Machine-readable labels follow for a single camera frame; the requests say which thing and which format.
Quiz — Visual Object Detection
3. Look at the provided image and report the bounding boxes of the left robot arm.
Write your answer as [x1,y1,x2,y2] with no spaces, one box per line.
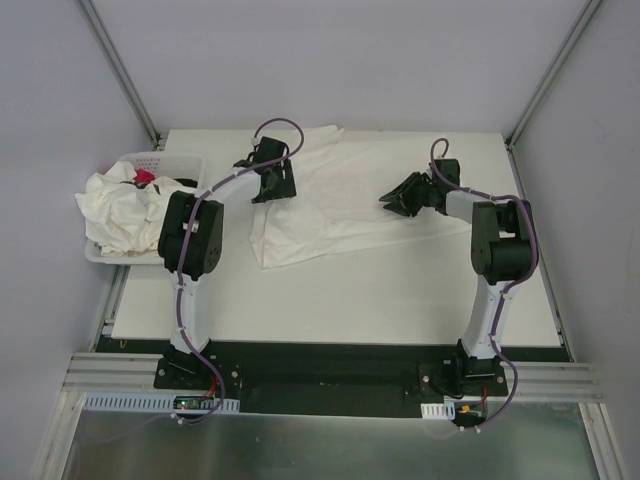
[158,137,297,354]

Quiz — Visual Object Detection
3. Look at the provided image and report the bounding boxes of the left white cable duct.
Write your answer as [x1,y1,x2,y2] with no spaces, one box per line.
[84,393,240,415]

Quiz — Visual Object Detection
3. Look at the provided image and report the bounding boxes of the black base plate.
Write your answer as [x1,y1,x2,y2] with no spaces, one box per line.
[153,341,508,418]

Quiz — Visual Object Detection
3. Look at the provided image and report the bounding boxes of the white cable duct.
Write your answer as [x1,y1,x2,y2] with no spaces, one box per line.
[84,393,240,415]
[420,401,456,421]

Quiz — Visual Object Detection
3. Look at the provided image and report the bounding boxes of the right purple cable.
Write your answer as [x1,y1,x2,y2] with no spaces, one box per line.
[429,138,539,351]

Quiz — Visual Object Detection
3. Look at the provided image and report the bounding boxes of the aluminium front rail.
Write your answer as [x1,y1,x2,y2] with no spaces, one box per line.
[62,352,604,403]

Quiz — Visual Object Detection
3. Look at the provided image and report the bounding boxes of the white plastic laundry basket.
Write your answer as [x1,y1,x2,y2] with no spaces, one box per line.
[84,151,207,265]

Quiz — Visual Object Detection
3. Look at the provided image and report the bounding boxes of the white red-print t-shirt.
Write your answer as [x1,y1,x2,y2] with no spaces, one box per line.
[249,125,470,269]

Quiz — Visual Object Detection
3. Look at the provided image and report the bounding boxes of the right aluminium frame post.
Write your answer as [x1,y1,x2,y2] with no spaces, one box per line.
[505,0,605,151]

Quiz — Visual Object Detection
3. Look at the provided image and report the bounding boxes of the pink t-shirt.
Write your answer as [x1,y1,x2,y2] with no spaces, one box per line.
[134,169,155,184]

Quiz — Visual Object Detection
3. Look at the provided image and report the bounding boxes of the left aluminium frame post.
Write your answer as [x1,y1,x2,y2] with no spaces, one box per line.
[74,0,162,150]

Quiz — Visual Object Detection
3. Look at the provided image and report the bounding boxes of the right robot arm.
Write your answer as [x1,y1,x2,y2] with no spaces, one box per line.
[379,159,539,395]

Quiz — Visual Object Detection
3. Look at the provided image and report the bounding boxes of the purple cable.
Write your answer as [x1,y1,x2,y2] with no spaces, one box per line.
[174,118,307,361]
[429,138,539,351]

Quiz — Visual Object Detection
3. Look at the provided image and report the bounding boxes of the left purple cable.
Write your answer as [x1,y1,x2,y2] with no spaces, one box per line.
[174,118,307,361]

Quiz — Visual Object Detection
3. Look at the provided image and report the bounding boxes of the right white cable duct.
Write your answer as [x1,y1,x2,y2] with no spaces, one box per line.
[420,401,456,421]

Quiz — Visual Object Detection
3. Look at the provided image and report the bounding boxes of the white t-shirt pile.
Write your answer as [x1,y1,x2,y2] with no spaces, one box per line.
[74,160,201,259]

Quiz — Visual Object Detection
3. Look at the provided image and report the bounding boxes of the aluminium frame post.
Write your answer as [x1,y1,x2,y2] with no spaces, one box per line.
[505,0,605,151]
[74,0,162,150]

